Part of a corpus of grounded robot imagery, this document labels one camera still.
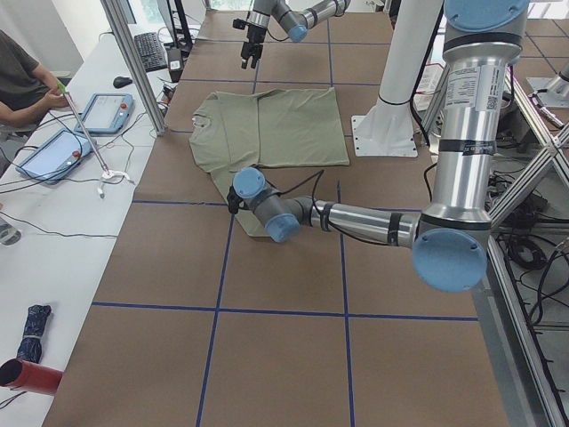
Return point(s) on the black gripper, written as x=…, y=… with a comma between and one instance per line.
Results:
x=232, y=205
x=253, y=36

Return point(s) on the olive green long-sleeve shirt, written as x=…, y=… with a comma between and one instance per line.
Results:
x=236, y=135

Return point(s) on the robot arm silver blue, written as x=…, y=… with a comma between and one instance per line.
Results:
x=449, y=237
x=296, y=25

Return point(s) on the black keyboard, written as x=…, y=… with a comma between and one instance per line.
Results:
x=151, y=51

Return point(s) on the black computer mouse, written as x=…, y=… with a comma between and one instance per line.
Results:
x=120, y=82

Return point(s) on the far blue teach pendant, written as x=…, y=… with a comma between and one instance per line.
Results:
x=107, y=113

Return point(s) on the blue teach pendant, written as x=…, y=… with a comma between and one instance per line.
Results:
x=107, y=113
x=55, y=158

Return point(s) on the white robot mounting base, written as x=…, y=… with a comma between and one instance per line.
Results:
x=387, y=129

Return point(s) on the near blue teach pendant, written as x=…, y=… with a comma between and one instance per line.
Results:
x=55, y=158

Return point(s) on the seated person in grey shirt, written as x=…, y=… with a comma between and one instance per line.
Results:
x=28, y=89

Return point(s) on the folded dark blue umbrella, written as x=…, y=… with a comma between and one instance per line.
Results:
x=30, y=348

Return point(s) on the red cylinder tube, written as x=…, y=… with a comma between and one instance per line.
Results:
x=22, y=375

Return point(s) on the aluminium frame post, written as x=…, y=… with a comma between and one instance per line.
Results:
x=125, y=42

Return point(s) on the grabber stick with green handle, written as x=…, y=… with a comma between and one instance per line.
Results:
x=107, y=174

